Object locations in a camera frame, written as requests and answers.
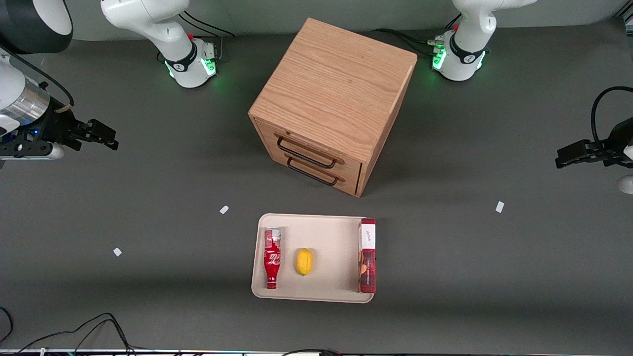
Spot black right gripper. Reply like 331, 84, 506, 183
0, 105, 120, 152

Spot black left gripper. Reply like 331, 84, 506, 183
555, 118, 633, 169

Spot red coke bottle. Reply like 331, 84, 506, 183
263, 227, 282, 290

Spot beige plastic tray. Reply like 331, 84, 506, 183
251, 213, 376, 304

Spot yellow lemon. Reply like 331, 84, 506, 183
296, 248, 315, 277

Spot red snack box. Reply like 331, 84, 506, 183
358, 218, 377, 294

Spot wooden drawer cabinet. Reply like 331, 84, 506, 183
248, 18, 418, 198

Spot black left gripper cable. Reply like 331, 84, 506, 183
590, 86, 633, 149

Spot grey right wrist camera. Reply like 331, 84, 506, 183
0, 141, 65, 160

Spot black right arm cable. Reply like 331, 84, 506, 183
0, 44, 75, 113

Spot black right base cables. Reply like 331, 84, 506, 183
179, 9, 236, 39

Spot black base cables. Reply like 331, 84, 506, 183
179, 9, 236, 39
371, 14, 463, 56

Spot long black table-edge cable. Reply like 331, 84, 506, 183
15, 312, 137, 355

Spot black drawer handle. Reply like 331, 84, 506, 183
285, 156, 345, 187
275, 133, 345, 170

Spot black looped cable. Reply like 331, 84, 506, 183
0, 307, 14, 345

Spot black left base cables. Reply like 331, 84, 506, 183
371, 14, 463, 56

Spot short black table-edge cable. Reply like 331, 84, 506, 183
281, 348, 343, 356

